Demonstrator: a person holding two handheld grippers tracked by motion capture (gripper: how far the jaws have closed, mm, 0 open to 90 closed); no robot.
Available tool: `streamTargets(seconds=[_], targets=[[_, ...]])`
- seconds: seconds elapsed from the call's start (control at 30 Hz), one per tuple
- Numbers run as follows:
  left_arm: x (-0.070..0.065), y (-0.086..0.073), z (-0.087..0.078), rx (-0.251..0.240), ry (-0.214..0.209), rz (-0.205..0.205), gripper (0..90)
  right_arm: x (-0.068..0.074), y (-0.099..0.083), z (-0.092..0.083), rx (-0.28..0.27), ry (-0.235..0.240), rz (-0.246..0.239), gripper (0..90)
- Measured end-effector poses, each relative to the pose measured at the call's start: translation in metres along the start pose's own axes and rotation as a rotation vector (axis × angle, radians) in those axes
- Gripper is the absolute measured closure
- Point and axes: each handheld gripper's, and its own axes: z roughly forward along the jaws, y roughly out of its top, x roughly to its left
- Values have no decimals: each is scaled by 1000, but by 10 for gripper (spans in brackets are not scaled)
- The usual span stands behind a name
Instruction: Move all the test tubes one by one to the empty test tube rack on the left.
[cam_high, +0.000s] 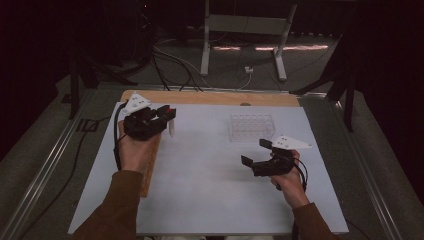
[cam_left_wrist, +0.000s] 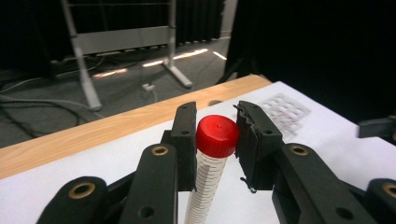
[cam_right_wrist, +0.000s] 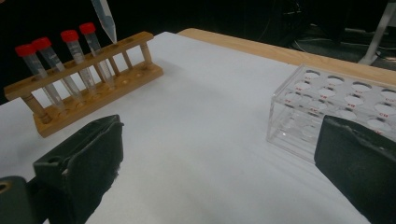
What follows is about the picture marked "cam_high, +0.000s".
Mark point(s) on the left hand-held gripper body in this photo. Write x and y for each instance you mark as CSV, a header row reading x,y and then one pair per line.
x,y
143,125

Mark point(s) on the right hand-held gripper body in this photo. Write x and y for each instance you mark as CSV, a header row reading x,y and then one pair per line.
x,y
273,166

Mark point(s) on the red-capped clear test tube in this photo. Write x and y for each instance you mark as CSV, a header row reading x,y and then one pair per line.
x,y
171,128

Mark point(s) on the clear plastic test tube rack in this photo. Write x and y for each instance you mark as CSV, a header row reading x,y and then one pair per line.
x,y
251,128

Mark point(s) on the wooden test tube rack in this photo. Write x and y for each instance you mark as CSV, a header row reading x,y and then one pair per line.
x,y
147,186

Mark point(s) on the person's right hand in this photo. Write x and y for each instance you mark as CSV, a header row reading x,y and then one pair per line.
x,y
291,188

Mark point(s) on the person's left hand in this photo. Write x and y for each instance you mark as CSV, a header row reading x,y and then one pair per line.
x,y
135,155

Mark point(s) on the white power plug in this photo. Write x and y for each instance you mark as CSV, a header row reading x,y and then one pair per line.
x,y
248,69

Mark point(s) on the black tripod stand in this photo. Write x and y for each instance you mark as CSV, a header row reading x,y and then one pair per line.
x,y
74,86
348,100

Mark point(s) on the aluminium floor rail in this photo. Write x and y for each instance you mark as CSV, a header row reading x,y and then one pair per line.
x,y
43,173
366,173

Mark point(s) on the white metal stand frame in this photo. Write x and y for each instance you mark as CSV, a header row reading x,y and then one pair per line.
x,y
245,25

